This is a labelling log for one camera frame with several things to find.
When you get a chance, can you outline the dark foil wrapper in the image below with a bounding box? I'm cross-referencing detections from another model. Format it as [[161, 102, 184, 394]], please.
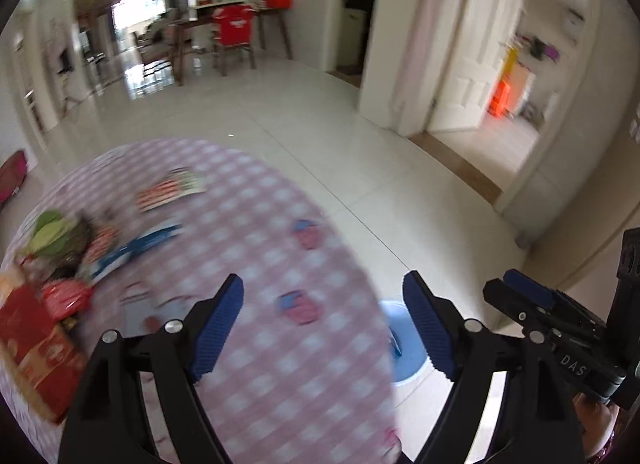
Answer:
[[55, 221, 95, 265]]

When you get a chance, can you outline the orange striped packet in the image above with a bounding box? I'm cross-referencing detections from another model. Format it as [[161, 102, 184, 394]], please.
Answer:
[[82, 224, 118, 265]]

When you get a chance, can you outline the white door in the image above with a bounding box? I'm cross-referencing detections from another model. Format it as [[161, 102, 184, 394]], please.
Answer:
[[429, 0, 532, 133]]

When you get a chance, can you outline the chair with red cover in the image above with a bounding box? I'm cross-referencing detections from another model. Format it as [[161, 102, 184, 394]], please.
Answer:
[[212, 4, 259, 75]]

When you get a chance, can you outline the blue white wrapper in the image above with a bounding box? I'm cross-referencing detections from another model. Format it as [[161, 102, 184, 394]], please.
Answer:
[[90, 224, 183, 279]]

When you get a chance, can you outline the blue plastic bin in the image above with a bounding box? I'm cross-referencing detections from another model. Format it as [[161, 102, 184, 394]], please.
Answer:
[[378, 300, 435, 387]]

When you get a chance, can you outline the wooden chair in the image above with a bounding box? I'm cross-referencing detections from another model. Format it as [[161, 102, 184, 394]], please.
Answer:
[[132, 26, 173, 67]]

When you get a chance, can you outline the person's right hand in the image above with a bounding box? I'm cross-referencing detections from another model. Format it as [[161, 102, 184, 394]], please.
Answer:
[[572, 391, 621, 462]]

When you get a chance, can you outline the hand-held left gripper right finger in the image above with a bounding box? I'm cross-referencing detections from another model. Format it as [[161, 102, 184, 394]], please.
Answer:
[[402, 271, 586, 464]]

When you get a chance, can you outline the wooden dining table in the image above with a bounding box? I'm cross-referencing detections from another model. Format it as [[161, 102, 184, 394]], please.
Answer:
[[169, 4, 293, 85]]

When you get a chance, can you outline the red round snack packet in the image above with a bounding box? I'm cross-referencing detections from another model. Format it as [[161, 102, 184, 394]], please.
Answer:
[[42, 279, 96, 319]]

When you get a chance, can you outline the red green striped wrapper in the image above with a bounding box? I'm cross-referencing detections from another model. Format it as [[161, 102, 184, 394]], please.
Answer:
[[136, 169, 208, 212]]

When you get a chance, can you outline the red cardboard box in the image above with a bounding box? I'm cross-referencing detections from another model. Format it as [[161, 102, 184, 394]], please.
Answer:
[[0, 284, 88, 422]]

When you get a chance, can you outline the green snack packet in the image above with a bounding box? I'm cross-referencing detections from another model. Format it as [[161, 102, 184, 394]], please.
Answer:
[[27, 210, 76, 255]]

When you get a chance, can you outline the orange plastic stool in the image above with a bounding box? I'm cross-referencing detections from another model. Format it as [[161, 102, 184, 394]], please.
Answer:
[[487, 82, 513, 119]]

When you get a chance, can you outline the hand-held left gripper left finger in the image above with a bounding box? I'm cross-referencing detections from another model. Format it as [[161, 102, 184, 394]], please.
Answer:
[[57, 274, 246, 464]]

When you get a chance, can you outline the pink bench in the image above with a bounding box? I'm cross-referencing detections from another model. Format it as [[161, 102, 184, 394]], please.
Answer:
[[0, 150, 29, 205]]

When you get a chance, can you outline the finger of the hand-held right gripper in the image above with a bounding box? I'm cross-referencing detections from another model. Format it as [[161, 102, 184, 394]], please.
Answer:
[[503, 269, 608, 325], [483, 279, 551, 339]]

